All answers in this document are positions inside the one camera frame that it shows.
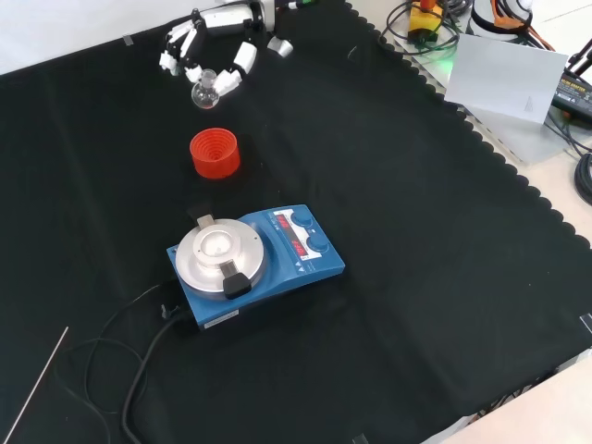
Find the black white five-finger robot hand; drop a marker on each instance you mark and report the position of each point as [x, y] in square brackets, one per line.
[224, 20]

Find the black tripod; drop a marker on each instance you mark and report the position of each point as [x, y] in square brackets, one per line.
[583, 55]

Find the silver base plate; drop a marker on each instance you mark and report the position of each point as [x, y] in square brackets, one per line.
[532, 143]

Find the yellow stop button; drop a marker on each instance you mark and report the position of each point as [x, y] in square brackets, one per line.
[423, 20]

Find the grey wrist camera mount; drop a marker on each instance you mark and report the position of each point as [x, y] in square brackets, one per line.
[280, 47]

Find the black power adapter yellow label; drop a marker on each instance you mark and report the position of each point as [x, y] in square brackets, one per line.
[573, 94]

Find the red ribbed flask holder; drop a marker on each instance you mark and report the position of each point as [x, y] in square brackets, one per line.
[215, 153]

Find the black bench cloth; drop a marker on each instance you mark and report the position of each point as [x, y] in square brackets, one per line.
[416, 259]

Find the pale board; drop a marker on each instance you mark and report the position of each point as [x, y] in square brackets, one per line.
[504, 78]

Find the clear round-bottom flask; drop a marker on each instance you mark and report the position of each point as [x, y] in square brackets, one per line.
[205, 92]

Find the blue-base heater with steel plate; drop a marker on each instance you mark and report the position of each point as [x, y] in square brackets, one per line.
[259, 268]

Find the thin metal probe rod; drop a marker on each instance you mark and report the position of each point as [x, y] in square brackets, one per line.
[37, 384]

